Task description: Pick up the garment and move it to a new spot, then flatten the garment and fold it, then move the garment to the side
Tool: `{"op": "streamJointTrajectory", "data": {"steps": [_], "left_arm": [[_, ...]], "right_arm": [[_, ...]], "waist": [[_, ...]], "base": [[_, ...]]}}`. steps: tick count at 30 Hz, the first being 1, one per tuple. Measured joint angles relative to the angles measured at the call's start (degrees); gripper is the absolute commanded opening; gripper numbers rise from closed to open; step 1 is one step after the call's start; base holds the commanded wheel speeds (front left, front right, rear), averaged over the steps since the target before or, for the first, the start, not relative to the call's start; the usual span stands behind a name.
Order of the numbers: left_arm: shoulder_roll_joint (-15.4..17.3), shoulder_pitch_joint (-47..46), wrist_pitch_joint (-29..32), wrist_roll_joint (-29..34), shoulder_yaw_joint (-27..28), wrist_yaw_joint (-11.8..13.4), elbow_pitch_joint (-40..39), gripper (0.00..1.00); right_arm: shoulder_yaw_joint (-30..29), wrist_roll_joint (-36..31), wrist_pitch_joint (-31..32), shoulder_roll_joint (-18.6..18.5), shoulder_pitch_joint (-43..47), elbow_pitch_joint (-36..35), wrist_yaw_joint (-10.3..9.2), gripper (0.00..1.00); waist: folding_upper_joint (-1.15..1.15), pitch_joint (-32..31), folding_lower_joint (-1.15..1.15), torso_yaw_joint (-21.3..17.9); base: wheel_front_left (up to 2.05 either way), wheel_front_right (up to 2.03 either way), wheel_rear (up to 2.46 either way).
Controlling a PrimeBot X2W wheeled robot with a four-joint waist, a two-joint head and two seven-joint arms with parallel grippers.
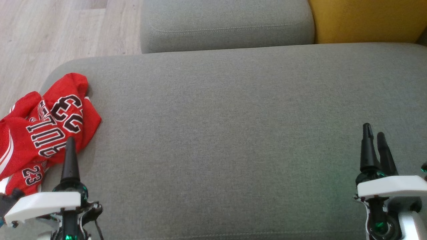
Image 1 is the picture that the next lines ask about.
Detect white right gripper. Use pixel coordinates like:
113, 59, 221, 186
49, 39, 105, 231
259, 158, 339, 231
355, 123, 427, 199

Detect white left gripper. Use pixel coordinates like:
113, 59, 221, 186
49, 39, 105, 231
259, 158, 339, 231
4, 137, 89, 224

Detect red shorts with number 23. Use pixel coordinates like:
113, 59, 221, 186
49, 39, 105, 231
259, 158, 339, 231
5, 160, 50, 197

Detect red jersey with white sleeves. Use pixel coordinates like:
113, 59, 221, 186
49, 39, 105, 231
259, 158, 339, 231
0, 73, 102, 180

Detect yellow sofa cushion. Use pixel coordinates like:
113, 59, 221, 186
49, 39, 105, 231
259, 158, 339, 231
308, 0, 427, 44

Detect grey sofa seat cushion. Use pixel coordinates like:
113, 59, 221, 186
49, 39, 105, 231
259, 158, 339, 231
0, 43, 427, 240

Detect grey sofa back cushion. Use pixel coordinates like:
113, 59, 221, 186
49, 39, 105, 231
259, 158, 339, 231
140, 0, 315, 54

